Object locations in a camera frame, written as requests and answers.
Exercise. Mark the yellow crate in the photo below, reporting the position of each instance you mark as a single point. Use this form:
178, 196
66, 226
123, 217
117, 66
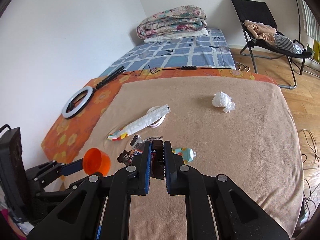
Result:
316, 49

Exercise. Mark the orange floral bedsheet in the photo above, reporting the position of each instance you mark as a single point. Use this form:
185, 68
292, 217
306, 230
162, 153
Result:
67, 136

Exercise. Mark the black folding chair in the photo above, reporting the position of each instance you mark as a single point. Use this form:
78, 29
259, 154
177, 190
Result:
259, 12

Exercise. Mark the striped hanging cloth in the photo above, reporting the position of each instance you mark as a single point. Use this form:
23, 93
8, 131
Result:
311, 26

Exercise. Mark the blue checked bedsheet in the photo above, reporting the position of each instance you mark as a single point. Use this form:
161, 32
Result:
209, 50

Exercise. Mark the white wristband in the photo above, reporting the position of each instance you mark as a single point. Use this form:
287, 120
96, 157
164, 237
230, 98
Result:
156, 115

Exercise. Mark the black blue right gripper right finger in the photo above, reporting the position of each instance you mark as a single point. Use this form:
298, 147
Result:
215, 207

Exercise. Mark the small white tissue ball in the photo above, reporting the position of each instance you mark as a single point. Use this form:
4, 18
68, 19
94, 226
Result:
222, 100

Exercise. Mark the beige fleece blanket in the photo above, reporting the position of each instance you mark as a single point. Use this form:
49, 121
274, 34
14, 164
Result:
256, 145

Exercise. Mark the colourful tube packet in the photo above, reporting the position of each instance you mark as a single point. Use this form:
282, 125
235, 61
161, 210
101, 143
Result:
187, 154

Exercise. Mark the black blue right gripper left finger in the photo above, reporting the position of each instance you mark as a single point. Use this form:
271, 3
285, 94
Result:
100, 206

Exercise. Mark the folded floral quilt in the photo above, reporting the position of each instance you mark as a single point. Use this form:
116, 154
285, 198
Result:
186, 18

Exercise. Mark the long white plastic wrapper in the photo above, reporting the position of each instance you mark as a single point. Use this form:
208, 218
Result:
134, 127

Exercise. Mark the orange plastic cap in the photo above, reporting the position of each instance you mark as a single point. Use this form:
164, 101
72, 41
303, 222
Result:
94, 161

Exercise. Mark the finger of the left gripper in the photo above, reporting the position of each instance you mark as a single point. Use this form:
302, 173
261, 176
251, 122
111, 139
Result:
71, 168

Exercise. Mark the white ring light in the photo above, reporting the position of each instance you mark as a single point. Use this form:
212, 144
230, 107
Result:
81, 98

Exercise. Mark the clothes on chair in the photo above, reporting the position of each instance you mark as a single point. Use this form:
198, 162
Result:
272, 37

